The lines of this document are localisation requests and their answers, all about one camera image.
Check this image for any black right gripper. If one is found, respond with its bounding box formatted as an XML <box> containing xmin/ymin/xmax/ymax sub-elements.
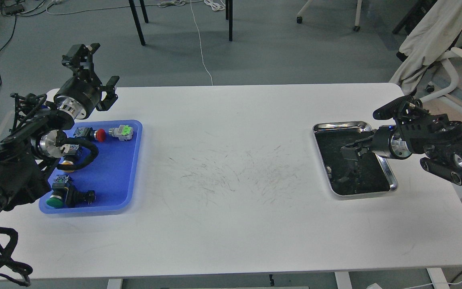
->
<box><xmin>340</xmin><ymin>126</ymin><xmax>396</xmax><ymax>181</ymax></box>

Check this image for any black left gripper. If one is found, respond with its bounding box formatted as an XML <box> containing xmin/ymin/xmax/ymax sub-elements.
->
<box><xmin>53</xmin><ymin>43</ymin><xmax>120</xmax><ymax>120</ymax></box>

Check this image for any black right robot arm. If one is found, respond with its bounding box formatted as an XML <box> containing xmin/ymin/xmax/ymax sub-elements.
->
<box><xmin>340</xmin><ymin>95</ymin><xmax>462</xmax><ymax>185</ymax></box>

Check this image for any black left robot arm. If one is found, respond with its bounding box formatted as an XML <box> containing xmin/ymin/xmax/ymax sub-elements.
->
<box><xmin>0</xmin><ymin>43</ymin><xmax>119</xmax><ymax>287</ymax></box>

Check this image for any silver metal tray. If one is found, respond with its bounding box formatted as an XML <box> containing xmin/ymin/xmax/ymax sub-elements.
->
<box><xmin>313</xmin><ymin>121</ymin><xmax>399</xmax><ymax>198</ymax></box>

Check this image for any blue plastic tray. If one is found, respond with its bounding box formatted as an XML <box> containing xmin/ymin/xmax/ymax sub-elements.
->
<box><xmin>38</xmin><ymin>120</ymin><xmax>142</xmax><ymax>216</ymax></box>

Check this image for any white chair base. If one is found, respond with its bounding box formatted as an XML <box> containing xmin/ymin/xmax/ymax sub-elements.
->
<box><xmin>295</xmin><ymin>0</ymin><xmax>364</xmax><ymax>33</ymax></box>

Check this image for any beige cloth on chair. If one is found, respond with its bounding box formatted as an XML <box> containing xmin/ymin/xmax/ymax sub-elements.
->
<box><xmin>390</xmin><ymin>0</ymin><xmax>462</xmax><ymax>95</ymax></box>

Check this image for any black table leg pair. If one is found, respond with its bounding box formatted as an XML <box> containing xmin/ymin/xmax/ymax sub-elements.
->
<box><xmin>224</xmin><ymin>0</ymin><xmax>233</xmax><ymax>42</ymax></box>

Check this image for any red push button switch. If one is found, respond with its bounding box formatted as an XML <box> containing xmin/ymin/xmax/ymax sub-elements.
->
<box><xmin>72</xmin><ymin>127</ymin><xmax>106</xmax><ymax>142</ymax></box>

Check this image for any green grey industrial switch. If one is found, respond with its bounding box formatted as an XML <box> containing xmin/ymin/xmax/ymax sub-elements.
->
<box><xmin>108</xmin><ymin>125</ymin><xmax>134</xmax><ymax>141</ymax></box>

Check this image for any yellow push button switch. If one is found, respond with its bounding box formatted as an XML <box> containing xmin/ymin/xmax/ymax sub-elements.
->
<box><xmin>59</xmin><ymin>144</ymin><xmax>82</xmax><ymax>166</ymax></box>

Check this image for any green push button switch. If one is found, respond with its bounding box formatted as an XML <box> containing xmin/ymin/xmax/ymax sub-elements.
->
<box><xmin>46</xmin><ymin>174</ymin><xmax>73</xmax><ymax>209</ymax></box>

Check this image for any black industrial switch part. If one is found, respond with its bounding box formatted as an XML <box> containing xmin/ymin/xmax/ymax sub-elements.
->
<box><xmin>65</xmin><ymin>185</ymin><xmax>96</xmax><ymax>208</ymax></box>

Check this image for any white floor cable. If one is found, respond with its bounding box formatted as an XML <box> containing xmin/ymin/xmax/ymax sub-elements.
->
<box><xmin>159</xmin><ymin>0</ymin><xmax>226</xmax><ymax>86</ymax></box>

